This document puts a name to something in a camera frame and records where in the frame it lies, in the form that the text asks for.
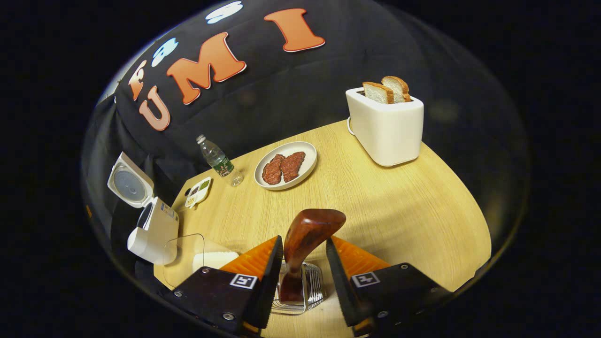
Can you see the toast bread slice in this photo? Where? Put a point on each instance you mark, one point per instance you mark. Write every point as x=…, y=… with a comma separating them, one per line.
x=378, y=93
x=399, y=88

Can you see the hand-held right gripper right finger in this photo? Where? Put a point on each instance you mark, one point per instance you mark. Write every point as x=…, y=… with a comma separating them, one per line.
x=339, y=291

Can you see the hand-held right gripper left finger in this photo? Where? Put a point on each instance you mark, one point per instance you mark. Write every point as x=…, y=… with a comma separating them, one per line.
x=271, y=286

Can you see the brown wooden spoon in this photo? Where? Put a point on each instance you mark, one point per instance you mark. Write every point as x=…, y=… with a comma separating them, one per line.
x=307, y=234

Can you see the black backdrop cloth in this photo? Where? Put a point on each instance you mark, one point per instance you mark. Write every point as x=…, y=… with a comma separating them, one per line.
x=291, y=94

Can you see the clear plastic rice box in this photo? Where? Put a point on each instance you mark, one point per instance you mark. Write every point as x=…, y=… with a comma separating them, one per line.
x=211, y=260

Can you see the white round plate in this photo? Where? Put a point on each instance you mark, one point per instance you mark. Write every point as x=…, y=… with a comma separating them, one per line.
x=307, y=157

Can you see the clear plastic water bottle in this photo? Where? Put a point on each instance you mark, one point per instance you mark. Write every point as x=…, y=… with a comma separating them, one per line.
x=218, y=159

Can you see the white toaster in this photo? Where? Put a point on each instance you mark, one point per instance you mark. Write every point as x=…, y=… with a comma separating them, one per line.
x=385, y=131

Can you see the white rice cooker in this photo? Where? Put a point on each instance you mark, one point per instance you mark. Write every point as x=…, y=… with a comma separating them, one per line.
x=157, y=230

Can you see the white divided bean dish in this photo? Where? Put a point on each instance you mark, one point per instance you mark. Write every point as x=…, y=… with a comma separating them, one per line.
x=198, y=192

